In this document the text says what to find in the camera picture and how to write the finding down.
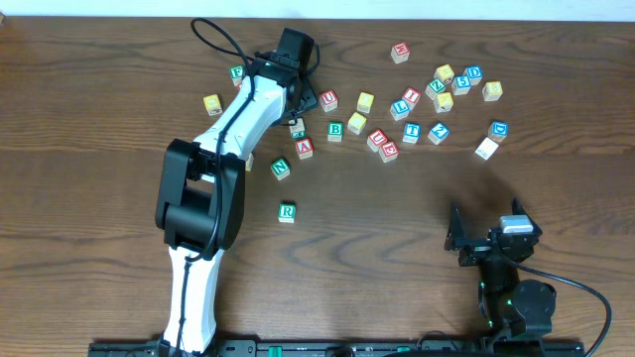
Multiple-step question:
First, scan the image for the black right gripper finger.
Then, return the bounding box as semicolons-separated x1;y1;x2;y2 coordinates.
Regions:
444;204;466;251
511;198;533;223

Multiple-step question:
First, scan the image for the green B block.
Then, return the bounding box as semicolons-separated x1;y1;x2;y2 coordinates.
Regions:
327;121;343;142

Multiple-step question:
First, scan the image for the green R block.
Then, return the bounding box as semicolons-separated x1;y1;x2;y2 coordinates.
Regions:
278;203;297;223

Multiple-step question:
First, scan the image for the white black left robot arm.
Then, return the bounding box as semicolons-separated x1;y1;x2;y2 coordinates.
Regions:
155;29;319;356

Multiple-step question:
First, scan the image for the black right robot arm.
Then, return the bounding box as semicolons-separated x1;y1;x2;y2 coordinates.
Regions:
444;200;557;340

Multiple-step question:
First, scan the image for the green F block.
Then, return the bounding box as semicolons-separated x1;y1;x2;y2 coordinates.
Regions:
229;65;246;86

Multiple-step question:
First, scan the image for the red U block upper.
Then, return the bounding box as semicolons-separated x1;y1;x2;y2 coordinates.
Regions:
319;90;338;112

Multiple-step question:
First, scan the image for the red u block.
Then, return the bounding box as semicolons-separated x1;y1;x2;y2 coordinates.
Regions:
367;129;388;152
319;90;338;112

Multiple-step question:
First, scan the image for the plain green-edged block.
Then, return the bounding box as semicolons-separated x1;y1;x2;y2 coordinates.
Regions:
289;118;307;140

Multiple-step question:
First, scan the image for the plain wooden block right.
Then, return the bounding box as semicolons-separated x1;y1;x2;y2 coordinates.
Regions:
475;137;499;161

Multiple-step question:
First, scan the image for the blue D block lower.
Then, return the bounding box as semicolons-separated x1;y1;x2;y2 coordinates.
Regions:
487;121;509;143

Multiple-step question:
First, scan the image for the blue d block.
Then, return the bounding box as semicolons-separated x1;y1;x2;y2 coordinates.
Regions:
463;65;483;86
487;121;509;143

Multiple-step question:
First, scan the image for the red A block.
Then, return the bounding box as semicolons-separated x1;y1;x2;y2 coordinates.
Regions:
295;138;314;160

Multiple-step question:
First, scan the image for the yellow block far left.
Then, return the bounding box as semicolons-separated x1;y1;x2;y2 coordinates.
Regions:
203;94;223;116

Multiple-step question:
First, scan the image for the yellow block centre upper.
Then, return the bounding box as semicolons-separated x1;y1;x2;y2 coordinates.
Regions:
356;92;375;114

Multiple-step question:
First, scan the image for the yellow block centre lower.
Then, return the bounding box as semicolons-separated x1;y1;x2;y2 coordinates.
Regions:
347;112;367;135

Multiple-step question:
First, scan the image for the blue 2 block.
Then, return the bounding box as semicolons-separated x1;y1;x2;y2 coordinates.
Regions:
428;122;449;145

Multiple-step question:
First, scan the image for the monkey picture wooden block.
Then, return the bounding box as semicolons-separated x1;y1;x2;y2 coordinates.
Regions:
245;153;255;172

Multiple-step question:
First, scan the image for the green N block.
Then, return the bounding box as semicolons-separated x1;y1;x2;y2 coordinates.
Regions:
271;158;291;180

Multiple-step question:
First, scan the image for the red E block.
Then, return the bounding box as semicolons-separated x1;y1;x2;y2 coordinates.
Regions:
379;141;399;163

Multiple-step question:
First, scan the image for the blue T block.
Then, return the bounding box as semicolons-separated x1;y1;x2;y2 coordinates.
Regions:
402;122;421;144

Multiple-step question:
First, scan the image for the red block far top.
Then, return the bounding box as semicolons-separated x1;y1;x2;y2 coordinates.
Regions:
391;42;411;63

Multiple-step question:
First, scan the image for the red U block lower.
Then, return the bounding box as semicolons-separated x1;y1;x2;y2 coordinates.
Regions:
367;129;388;152

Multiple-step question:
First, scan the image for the blue L block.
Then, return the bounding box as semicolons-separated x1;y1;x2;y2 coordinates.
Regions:
390;99;410;121

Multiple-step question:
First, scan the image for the yellow 8 block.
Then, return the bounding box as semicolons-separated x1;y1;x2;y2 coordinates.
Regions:
482;81;503;102

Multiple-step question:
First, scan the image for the red I block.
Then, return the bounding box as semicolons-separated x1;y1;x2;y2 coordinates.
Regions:
402;87;422;110

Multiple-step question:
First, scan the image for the yellow hammer block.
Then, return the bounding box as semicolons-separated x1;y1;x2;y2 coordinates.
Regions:
434;92;453;113

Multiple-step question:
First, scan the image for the blue 5 block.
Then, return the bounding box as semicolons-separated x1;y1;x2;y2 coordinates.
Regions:
451;75;471;96

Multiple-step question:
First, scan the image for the blue D block upper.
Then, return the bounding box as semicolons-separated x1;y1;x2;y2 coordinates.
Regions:
463;65;483;86

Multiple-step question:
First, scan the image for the green Z block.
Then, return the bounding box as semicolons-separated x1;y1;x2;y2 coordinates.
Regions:
425;78;446;100

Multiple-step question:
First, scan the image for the yellow block top right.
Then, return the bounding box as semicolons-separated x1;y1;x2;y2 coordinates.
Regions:
434;64;454;84

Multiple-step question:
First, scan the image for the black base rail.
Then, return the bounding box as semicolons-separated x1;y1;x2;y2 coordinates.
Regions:
87;338;586;357

